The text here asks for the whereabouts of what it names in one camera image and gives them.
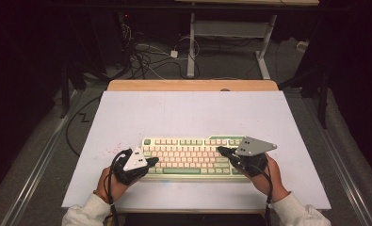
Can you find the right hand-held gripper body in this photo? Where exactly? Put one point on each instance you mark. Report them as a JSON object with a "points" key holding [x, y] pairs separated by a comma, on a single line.
{"points": [[252, 147]]}

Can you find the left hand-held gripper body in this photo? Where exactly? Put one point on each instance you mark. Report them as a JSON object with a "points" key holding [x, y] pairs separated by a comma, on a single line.
{"points": [[136, 160]]}

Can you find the green and cream keyboard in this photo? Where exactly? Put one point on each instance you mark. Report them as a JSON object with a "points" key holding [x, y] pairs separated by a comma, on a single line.
{"points": [[190, 153]]}

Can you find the person's left hand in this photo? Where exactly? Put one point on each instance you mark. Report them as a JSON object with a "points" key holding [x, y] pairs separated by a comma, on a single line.
{"points": [[106, 186]]}

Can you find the person's right hand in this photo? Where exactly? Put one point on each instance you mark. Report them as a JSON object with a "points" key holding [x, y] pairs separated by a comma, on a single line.
{"points": [[273, 182]]}

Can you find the white board sheet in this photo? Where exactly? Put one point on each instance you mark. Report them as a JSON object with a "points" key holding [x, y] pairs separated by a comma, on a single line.
{"points": [[190, 116]]}

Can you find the wooden table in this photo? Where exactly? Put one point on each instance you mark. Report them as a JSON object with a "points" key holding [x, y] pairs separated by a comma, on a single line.
{"points": [[190, 85]]}

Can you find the black metal stand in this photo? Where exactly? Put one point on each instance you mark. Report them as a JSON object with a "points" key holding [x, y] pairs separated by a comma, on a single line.
{"points": [[64, 94], [323, 100]]}

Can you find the white power adapter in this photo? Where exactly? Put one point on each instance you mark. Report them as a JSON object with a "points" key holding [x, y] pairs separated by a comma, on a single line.
{"points": [[174, 54]]}

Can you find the small white floor box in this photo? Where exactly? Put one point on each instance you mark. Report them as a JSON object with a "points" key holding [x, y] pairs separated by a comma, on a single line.
{"points": [[302, 46]]}

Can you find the dark device with red light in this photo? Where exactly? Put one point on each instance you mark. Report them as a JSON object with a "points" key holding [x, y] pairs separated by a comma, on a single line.
{"points": [[125, 25]]}

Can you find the metal floor rail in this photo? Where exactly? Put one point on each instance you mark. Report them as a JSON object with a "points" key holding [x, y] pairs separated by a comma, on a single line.
{"points": [[343, 175], [36, 169]]}

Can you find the white table frame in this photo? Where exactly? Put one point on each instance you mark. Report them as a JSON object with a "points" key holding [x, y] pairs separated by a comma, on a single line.
{"points": [[230, 29]]}

